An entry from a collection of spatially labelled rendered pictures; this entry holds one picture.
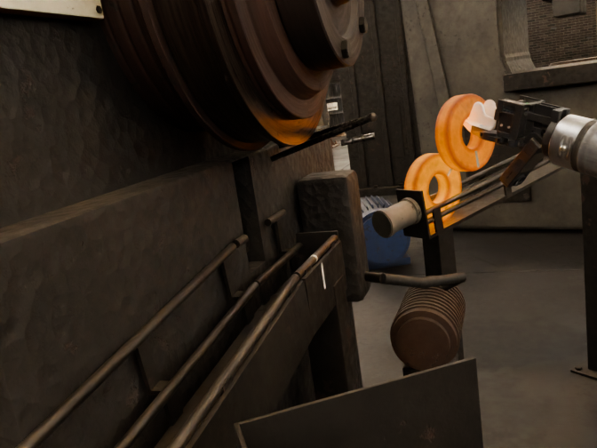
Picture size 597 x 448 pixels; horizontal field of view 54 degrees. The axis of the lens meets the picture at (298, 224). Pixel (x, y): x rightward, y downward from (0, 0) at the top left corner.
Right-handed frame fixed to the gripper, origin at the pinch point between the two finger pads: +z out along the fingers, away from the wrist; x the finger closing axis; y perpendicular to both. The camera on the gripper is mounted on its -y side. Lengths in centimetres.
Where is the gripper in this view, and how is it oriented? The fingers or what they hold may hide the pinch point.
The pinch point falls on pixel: (465, 124)
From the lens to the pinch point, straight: 125.2
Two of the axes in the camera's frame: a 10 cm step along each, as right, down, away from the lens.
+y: 0.3, -9.0, -4.3
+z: -6.1, -3.6, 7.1
